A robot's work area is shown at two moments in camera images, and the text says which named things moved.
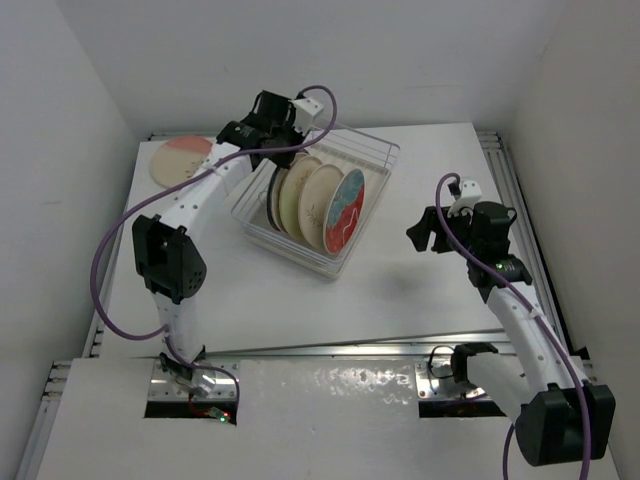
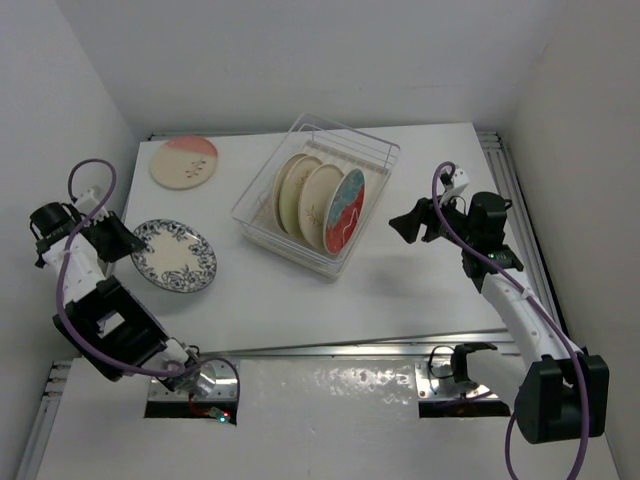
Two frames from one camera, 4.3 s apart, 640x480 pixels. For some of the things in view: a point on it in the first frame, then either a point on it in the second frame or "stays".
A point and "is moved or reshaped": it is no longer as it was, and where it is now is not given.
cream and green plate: [289, 192] stays
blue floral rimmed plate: [273, 198] is moved or reshaped
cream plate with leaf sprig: [314, 196] stays
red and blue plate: [343, 211] stays
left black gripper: [288, 125] to [126, 242]
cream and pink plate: [178, 158] stays
